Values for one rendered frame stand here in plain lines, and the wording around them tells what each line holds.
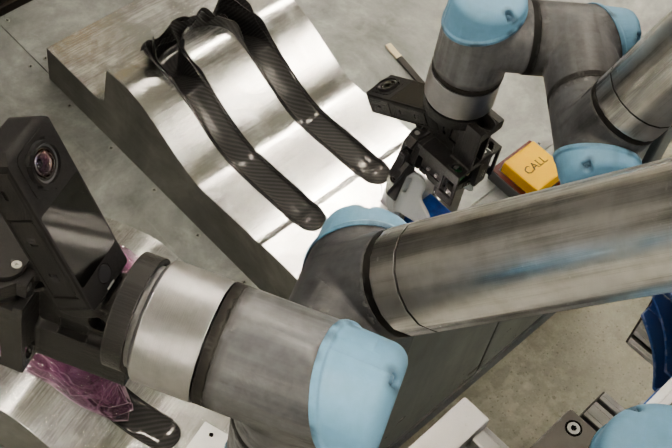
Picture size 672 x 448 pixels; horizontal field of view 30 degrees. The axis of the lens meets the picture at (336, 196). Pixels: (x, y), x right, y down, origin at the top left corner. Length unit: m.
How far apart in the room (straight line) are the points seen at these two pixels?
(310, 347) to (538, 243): 0.15
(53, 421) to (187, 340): 0.64
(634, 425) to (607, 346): 1.57
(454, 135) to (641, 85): 0.29
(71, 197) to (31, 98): 0.98
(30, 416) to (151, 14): 0.61
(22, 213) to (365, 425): 0.22
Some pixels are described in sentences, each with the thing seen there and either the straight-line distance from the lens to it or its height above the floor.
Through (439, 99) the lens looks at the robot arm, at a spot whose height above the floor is 1.13.
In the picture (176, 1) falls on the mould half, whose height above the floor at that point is 0.86.
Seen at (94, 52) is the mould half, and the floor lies 0.86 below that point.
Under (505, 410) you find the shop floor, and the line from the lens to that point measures 2.41.
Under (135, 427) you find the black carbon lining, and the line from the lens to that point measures 1.36.
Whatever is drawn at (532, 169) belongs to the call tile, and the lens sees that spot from 1.64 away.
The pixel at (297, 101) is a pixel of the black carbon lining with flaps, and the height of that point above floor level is 0.88.
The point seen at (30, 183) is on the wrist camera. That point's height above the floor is 1.54.
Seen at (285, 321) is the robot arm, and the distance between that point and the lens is 0.71.
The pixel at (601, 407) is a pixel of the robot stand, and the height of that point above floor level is 0.23.
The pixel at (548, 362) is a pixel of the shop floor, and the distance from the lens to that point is 2.48.
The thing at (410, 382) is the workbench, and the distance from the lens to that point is 2.00.
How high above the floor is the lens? 2.08
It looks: 53 degrees down
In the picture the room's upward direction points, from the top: 12 degrees clockwise
